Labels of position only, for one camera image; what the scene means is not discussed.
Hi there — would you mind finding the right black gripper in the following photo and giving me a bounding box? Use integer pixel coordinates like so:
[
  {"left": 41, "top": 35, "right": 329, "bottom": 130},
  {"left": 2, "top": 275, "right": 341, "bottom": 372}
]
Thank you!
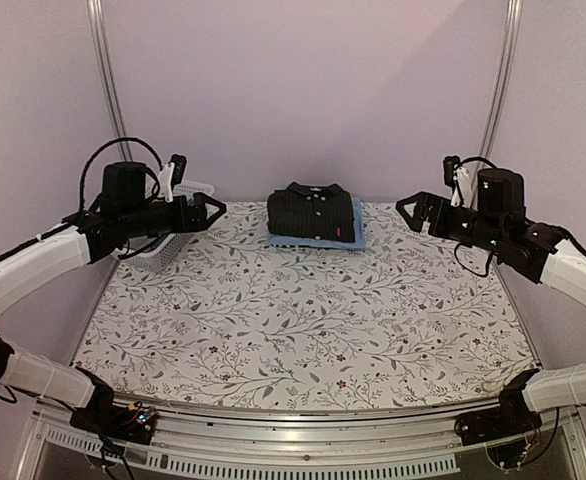
[{"left": 398, "top": 191, "right": 506, "bottom": 254}]

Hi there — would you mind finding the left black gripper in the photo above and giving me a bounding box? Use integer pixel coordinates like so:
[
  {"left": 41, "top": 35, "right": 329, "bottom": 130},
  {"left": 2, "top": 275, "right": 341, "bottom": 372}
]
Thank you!
[{"left": 122, "top": 191, "right": 227, "bottom": 239}]

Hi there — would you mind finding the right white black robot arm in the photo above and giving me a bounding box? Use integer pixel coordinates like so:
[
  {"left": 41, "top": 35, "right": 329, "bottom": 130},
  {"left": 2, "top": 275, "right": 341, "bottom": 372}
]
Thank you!
[{"left": 396, "top": 156, "right": 586, "bottom": 436}]

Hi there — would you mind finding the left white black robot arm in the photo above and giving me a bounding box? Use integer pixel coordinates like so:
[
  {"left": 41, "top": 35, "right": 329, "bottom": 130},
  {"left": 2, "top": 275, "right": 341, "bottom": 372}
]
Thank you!
[{"left": 0, "top": 155, "right": 227, "bottom": 434}]

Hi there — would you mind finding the folded light blue shirt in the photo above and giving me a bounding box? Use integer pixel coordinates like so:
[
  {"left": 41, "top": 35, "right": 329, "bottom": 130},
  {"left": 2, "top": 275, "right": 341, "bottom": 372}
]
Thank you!
[{"left": 267, "top": 197, "right": 366, "bottom": 252}]

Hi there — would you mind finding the white plastic laundry basket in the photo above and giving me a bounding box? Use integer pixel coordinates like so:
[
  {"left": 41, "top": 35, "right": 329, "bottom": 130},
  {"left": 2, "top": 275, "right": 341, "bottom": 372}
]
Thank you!
[{"left": 112, "top": 180, "right": 215, "bottom": 273}]

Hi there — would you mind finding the folded black striped shirt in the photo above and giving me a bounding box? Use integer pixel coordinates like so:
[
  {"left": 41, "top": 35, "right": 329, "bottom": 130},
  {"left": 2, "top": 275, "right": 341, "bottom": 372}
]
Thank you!
[{"left": 267, "top": 182, "right": 355, "bottom": 243}]

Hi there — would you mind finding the floral patterned tablecloth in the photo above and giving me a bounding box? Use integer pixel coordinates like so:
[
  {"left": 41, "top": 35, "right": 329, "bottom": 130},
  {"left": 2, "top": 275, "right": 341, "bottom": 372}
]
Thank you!
[{"left": 74, "top": 203, "right": 537, "bottom": 411}]

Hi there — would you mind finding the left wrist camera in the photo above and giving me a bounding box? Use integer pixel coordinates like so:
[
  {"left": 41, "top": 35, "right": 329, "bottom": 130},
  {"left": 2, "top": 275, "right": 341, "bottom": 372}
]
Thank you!
[{"left": 158, "top": 154, "right": 188, "bottom": 203}]

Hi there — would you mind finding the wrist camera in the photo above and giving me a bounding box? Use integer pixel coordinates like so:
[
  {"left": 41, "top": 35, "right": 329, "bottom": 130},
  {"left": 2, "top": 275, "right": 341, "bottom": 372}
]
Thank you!
[
  {"left": 158, "top": 154, "right": 188, "bottom": 203},
  {"left": 443, "top": 156, "right": 473, "bottom": 207}
]

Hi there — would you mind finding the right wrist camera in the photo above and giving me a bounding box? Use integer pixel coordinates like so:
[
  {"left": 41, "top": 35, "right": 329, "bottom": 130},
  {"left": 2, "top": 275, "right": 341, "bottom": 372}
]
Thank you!
[{"left": 443, "top": 156, "right": 473, "bottom": 207}]

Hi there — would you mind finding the right aluminium frame post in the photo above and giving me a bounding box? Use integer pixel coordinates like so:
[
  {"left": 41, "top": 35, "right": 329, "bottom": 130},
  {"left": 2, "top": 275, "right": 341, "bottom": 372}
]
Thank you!
[{"left": 475, "top": 0, "right": 523, "bottom": 162}]

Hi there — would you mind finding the aluminium frame post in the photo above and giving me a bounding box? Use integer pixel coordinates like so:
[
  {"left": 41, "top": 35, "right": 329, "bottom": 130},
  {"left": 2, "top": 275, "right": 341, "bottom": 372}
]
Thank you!
[
  {"left": 475, "top": 0, "right": 523, "bottom": 162},
  {"left": 86, "top": 0, "right": 127, "bottom": 137}
]

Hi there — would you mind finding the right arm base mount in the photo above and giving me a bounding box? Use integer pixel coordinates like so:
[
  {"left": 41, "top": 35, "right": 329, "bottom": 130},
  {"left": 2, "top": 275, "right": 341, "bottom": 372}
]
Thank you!
[{"left": 454, "top": 369, "right": 542, "bottom": 446}]

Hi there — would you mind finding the left aluminium frame post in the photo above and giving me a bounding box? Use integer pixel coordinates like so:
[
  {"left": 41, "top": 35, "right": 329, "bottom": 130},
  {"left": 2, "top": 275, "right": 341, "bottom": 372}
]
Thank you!
[{"left": 86, "top": 0, "right": 127, "bottom": 137}]

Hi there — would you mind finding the aluminium front rail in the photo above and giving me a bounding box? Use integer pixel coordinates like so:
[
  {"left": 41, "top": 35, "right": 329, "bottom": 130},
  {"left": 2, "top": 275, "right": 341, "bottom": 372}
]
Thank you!
[{"left": 16, "top": 397, "right": 586, "bottom": 479}]

